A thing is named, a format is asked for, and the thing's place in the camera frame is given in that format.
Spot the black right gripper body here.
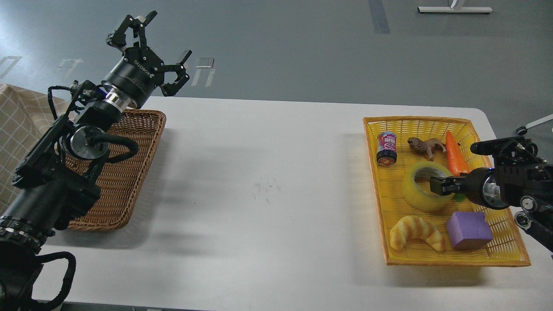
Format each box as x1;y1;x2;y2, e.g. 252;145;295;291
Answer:
458;168;510;210

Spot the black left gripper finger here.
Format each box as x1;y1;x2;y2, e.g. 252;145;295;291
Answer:
156;50;192;97
106;11;158;59

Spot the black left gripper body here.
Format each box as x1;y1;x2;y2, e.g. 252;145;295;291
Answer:
102;47;164;108

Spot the yellow tape roll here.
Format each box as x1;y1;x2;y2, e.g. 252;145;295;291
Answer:
401;161;454;213

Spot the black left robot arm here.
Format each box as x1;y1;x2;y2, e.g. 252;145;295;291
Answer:
1;11;192;311

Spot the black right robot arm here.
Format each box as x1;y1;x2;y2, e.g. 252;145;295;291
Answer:
430;136;553;251

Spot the orange toy carrot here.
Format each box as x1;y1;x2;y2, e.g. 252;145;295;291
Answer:
445;131;470;177

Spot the brown toy animal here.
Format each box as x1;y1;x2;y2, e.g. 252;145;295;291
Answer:
407;136;448;162

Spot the purple foam block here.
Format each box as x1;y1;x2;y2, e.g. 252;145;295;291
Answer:
446;211;493;251

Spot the yellow plastic basket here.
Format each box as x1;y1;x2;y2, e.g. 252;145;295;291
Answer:
363;116;531;267

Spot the toy croissant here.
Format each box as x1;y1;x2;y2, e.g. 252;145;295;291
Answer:
389;215;445;252

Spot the small drink can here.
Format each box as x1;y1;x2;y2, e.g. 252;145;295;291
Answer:
376;131;397;167

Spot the brown wicker basket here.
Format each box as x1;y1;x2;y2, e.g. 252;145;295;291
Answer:
68;109;166;232

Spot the beige checkered cloth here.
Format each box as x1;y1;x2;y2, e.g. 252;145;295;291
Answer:
0;83;54;213

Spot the white stand base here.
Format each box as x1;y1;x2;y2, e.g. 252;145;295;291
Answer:
417;0;493;14

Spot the white chair frame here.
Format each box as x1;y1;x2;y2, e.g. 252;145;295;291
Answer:
515;114;553;136

